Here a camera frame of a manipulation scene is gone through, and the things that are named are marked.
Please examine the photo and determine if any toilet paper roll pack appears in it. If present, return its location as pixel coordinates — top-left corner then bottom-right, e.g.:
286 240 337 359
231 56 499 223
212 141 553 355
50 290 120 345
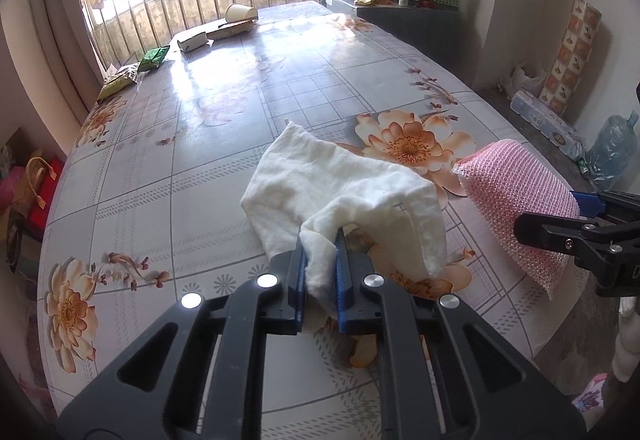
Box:
510 90 584 161

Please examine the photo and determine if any pink knitted sponge cloth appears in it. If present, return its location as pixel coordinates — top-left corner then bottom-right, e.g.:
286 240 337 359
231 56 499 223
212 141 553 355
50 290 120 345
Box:
452 140 579 298

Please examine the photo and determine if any white cloth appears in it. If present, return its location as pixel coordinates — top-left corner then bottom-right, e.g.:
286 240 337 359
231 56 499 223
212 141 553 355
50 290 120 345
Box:
241 123 447 330

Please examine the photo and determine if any small green packet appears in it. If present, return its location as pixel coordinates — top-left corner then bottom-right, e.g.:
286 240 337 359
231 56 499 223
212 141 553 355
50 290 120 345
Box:
137 45 170 72

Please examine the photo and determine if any white plastic bag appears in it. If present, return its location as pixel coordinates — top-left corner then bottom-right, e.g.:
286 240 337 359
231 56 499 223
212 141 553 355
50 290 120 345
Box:
504 62 547 98

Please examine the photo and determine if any floral tablecloth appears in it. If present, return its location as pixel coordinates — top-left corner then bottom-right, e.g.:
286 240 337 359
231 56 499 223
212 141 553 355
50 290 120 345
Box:
38 2 582 439

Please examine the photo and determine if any dark grey cabinet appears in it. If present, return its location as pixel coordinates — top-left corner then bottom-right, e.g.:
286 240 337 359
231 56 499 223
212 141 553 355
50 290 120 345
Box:
319 0 483 86

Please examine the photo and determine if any grey curtain left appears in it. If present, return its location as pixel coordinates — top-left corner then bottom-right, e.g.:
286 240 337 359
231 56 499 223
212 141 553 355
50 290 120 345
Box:
1 0 103 157

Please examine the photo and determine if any small white carton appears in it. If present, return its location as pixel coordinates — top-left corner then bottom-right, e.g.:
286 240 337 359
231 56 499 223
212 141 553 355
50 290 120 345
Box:
177 31 208 53

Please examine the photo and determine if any blue water jug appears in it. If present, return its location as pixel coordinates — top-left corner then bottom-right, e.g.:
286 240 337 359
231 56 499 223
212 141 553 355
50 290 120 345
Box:
586 111 639 191

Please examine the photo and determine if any red gift bag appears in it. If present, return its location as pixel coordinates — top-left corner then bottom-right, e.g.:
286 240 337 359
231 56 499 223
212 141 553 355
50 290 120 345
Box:
25 156 64 241

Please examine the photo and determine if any green yellow snack packet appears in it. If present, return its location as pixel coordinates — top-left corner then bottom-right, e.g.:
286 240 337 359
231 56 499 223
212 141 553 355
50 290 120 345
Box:
96 64 139 103

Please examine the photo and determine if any patterned rolled mat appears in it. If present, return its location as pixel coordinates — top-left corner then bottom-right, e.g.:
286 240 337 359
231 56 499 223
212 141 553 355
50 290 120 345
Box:
538 0 602 116

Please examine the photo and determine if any white paper cup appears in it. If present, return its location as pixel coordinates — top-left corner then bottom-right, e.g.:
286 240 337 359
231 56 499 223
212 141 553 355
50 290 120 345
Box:
224 3 258 24

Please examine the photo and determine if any white gloved right hand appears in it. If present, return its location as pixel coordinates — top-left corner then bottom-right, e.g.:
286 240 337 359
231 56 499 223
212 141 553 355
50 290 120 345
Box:
612 311 640 382

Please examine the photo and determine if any green bottle on floor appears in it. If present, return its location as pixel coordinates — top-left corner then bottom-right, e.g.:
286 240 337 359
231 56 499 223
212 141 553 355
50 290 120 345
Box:
577 158 590 178

